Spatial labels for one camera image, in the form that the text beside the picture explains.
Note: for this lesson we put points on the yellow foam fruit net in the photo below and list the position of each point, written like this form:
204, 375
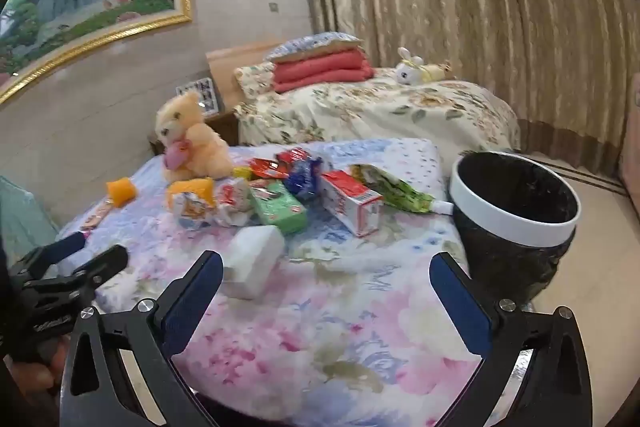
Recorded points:
195, 188

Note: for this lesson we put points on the teal cushion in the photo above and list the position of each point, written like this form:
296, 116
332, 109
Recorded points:
25, 212

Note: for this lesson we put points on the wooden headboard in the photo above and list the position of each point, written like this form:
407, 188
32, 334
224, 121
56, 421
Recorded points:
220, 67

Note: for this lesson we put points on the white rabbit plush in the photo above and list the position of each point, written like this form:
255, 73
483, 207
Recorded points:
407, 72

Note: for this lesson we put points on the floral pillow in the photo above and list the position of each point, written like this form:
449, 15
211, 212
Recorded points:
252, 77

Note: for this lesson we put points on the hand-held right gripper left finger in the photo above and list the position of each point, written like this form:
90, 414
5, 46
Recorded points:
192, 302

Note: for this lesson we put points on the red orange snack bag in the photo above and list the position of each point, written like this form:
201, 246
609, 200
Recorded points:
265, 167

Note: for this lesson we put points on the black white photo frame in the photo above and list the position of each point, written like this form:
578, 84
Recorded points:
205, 94

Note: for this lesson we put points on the folded red blanket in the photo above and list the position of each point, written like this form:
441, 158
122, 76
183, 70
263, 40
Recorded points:
320, 69

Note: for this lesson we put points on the bed with floral cover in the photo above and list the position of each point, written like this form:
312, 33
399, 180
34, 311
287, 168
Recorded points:
375, 107

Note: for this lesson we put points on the yellow plush doll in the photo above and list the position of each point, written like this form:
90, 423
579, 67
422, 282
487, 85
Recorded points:
435, 72

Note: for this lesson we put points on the blue flowered pillow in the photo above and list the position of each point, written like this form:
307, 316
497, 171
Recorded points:
310, 43

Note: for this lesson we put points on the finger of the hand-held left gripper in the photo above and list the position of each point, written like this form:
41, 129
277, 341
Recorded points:
107, 259
67, 244

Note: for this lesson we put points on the small yellow wrapper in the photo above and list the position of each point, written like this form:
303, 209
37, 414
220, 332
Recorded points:
240, 172

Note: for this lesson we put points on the red white carton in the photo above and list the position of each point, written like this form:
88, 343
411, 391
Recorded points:
350, 202

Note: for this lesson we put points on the pastel floral blanket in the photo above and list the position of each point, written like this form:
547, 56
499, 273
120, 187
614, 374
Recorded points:
325, 307

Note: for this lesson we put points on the white cartoon snack packet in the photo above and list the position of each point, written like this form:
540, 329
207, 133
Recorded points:
192, 212

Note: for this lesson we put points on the green snack pouch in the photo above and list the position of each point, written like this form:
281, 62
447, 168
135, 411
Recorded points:
400, 194

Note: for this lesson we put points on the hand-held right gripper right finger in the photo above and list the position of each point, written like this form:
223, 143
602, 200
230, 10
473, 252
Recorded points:
460, 302

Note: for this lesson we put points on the person's left hand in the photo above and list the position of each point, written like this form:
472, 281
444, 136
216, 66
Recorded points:
30, 377

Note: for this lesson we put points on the black trash bin white rim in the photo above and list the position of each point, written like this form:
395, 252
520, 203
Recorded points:
500, 227

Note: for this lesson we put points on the cream teddy bear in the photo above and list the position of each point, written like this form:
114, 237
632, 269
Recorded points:
200, 142

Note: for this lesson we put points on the beige patterned curtain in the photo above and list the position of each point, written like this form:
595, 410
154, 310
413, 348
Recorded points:
475, 7

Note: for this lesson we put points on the blue wrapper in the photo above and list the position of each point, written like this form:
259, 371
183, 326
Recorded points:
305, 179

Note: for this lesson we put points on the wooden nightstand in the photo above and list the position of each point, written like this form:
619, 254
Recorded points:
225, 127

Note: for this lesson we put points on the green carton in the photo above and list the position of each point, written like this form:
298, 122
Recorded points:
280, 212

